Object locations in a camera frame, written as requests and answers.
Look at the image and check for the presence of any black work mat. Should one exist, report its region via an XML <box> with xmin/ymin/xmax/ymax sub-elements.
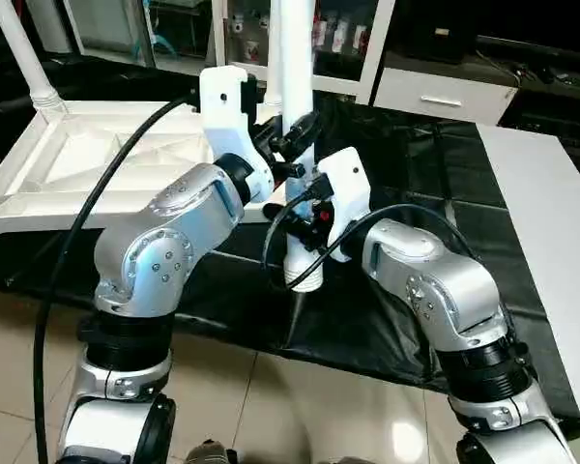
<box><xmin>0</xmin><ymin>53</ymin><xmax>580</xmax><ymax>419</ymax></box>

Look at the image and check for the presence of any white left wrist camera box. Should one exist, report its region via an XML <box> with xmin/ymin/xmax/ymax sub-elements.
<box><xmin>197</xmin><ymin>66</ymin><xmax>258</xmax><ymax>160</ymax></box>

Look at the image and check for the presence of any white drawer unit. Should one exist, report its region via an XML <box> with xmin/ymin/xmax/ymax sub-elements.
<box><xmin>373</xmin><ymin>66</ymin><xmax>519</xmax><ymax>127</ymax></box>

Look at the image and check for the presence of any black box with yellow label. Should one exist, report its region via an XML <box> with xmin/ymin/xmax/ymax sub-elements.
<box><xmin>401</xmin><ymin>0</ymin><xmax>479</xmax><ymax>65</ymax></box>

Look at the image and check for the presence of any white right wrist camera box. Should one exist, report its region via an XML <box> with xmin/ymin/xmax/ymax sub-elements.
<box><xmin>314</xmin><ymin>147</ymin><xmax>371</xmax><ymax>264</ymax></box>

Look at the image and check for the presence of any blue metal stand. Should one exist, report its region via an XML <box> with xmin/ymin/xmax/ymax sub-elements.
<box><xmin>143</xmin><ymin>0</ymin><xmax>183</xmax><ymax>61</ymax></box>

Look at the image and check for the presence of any white plastic table top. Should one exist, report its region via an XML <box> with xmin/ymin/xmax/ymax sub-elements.
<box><xmin>0</xmin><ymin>97</ymin><xmax>293</xmax><ymax>245</ymax></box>

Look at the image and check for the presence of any white glass-door cabinet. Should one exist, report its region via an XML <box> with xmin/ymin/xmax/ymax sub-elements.
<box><xmin>211</xmin><ymin>0</ymin><xmax>397</xmax><ymax>105</ymax></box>

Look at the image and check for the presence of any white plastic table leg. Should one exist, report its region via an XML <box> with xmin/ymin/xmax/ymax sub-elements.
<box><xmin>0</xmin><ymin>0</ymin><xmax>71</xmax><ymax>119</ymax></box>
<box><xmin>275</xmin><ymin>0</ymin><xmax>328</xmax><ymax>293</ymax></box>
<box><xmin>263</xmin><ymin>0</ymin><xmax>281</xmax><ymax>107</ymax></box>

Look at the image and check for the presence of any dark wooden TV bench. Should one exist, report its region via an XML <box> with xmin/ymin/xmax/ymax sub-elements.
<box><xmin>476</xmin><ymin>34</ymin><xmax>580</xmax><ymax>131</ymax></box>

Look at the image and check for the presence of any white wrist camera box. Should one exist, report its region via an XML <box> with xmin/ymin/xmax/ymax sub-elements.
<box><xmin>314</xmin><ymin>147</ymin><xmax>371</xmax><ymax>264</ymax></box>
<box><xmin>197</xmin><ymin>66</ymin><xmax>258</xmax><ymax>160</ymax></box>

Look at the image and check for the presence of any white flat panel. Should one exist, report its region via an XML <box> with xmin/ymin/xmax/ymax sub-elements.
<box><xmin>476</xmin><ymin>122</ymin><xmax>580</xmax><ymax>421</ymax></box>

